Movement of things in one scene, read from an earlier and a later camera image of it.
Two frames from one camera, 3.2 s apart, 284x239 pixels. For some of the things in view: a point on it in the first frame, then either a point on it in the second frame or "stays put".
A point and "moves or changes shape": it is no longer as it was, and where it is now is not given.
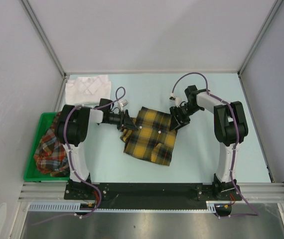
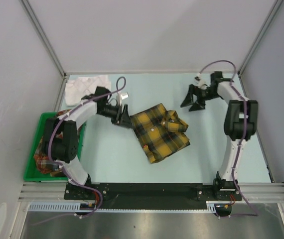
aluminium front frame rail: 54,192 stays put
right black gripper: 176,121 → 189,99
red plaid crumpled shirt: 50,155 stays put
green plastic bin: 32,172 stays put
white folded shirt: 87,90 stays put
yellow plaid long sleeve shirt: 153,140 moves or changes shape
